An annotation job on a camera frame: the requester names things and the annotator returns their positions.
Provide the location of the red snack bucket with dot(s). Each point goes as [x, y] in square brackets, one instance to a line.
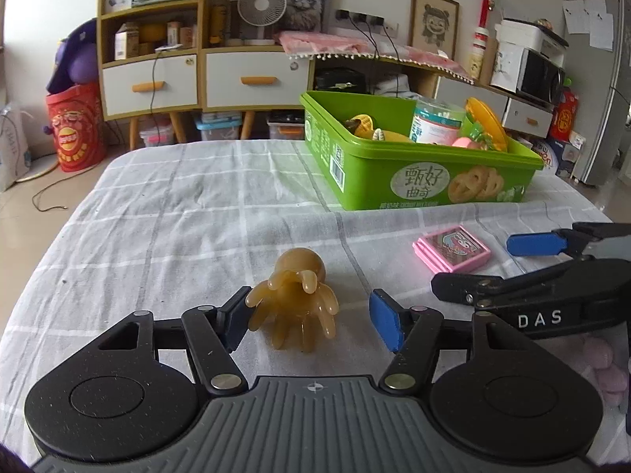
[76, 118]

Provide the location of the grey checked table cloth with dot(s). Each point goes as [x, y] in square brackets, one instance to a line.
[174, 227]

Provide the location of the framed cat picture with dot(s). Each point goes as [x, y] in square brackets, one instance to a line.
[306, 16]

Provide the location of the purple plush toy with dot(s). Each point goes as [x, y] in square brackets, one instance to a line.
[76, 59]

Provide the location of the pink pig toy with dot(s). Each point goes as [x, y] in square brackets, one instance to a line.
[469, 143]

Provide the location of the small white desk fan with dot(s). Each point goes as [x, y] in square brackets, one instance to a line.
[261, 14]

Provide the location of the green plastic cookie box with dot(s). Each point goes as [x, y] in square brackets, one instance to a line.
[366, 174]

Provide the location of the black handbag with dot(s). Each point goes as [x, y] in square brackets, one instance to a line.
[340, 79]

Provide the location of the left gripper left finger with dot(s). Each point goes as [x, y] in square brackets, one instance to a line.
[212, 333]

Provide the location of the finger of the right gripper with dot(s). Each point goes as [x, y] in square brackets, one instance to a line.
[600, 240]
[579, 280]

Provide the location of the orange toy lid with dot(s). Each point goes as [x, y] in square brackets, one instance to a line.
[486, 126]

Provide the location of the white paper shopping bag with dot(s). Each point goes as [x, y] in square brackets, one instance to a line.
[15, 156]

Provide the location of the pink lace cloth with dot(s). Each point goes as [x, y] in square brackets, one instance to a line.
[325, 46]

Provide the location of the amber rubber octopus toy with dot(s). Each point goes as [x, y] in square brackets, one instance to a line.
[295, 295]

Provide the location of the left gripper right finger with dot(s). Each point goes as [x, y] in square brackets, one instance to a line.
[412, 335]

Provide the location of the wooden cabinet with drawers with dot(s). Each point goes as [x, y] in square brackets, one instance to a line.
[172, 80]

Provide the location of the pink cartoon card box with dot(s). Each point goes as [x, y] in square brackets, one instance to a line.
[451, 251]

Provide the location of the framed girl cartoon picture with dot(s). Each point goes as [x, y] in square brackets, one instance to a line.
[434, 26]

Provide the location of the yellow plastic toy bowl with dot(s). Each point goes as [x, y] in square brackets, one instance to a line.
[388, 136]

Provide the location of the clear cotton swab jar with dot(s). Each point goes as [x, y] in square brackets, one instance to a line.
[436, 122]

